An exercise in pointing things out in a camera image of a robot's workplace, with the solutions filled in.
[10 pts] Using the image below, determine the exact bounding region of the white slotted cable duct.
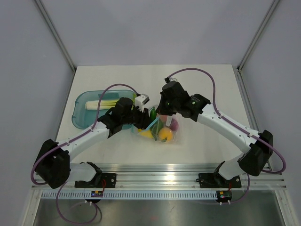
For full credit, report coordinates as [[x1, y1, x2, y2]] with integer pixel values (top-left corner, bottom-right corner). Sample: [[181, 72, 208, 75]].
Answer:
[[41, 190, 217, 200]]

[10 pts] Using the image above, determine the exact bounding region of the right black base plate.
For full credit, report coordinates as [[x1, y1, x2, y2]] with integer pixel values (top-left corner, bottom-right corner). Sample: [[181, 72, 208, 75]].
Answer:
[[196, 173, 242, 188]]

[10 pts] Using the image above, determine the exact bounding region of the aluminium mounting rail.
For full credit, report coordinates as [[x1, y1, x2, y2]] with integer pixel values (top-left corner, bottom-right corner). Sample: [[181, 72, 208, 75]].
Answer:
[[98, 163, 286, 190]]

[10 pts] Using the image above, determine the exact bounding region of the left small circuit board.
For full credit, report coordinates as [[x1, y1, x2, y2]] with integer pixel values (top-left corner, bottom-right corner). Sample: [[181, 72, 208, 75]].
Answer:
[[91, 191, 104, 198]]

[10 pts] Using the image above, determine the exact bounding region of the green bell pepper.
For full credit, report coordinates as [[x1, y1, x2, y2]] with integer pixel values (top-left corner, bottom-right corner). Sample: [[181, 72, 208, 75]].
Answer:
[[150, 119, 164, 141]]

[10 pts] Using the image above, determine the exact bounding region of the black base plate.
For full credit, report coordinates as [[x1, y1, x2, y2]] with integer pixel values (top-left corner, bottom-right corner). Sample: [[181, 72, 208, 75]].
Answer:
[[74, 173, 117, 188], [196, 173, 242, 188]]

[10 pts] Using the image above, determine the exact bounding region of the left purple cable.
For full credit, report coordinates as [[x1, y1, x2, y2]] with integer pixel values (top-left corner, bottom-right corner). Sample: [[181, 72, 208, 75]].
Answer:
[[30, 84, 142, 223]]

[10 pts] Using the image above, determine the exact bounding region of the purple onion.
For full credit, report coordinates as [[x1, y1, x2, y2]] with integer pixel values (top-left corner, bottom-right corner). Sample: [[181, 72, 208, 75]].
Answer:
[[169, 118, 179, 131]]

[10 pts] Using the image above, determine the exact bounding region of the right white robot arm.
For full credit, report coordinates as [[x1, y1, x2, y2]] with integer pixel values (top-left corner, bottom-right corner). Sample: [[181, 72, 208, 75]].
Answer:
[[157, 81, 273, 188]]

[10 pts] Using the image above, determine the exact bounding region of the clear zip top bag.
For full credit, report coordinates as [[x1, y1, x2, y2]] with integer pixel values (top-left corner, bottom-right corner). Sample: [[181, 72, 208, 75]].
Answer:
[[131, 107, 180, 143]]

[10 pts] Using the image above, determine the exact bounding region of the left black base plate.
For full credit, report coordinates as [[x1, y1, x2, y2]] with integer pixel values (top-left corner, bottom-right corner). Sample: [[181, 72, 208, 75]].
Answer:
[[74, 173, 117, 188]]

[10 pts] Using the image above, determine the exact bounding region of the teal plastic tray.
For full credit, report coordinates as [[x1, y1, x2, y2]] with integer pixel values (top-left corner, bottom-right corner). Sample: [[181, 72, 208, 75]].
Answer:
[[71, 89, 136, 129]]

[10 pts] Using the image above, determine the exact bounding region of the yellow pear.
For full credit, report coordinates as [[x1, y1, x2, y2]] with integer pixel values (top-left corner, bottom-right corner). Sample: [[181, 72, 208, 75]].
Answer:
[[138, 130, 154, 139]]

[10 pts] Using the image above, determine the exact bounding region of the purple cable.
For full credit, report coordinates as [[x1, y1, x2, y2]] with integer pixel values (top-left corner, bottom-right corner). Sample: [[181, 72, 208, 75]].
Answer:
[[30, 84, 142, 223], [164, 67, 286, 203]]

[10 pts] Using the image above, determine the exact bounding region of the right small circuit board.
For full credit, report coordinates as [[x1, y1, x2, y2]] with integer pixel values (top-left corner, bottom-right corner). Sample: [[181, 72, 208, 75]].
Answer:
[[216, 191, 232, 202]]

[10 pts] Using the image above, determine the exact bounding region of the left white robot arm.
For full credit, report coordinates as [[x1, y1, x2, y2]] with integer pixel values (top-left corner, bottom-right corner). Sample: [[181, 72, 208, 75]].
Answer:
[[32, 94, 151, 189]]

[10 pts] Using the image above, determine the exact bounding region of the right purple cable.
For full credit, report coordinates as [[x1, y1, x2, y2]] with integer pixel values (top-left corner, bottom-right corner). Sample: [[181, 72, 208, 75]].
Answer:
[[164, 67, 286, 203]]

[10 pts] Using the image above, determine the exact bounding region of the green onion stalk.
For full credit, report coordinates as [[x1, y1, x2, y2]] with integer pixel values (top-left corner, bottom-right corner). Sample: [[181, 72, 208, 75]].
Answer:
[[85, 99, 118, 111]]

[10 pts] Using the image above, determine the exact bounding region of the small circuit board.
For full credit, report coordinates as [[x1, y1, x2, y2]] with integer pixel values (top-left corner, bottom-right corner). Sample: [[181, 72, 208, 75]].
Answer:
[[91, 191, 104, 198], [216, 191, 232, 202]]

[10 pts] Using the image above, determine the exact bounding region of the orange fruit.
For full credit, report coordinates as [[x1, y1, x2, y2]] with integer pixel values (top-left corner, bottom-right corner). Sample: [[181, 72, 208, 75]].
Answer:
[[158, 127, 174, 142]]

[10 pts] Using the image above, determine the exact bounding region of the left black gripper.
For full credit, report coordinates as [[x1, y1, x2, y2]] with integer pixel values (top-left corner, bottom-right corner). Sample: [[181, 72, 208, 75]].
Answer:
[[121, 105, 154, 130]]

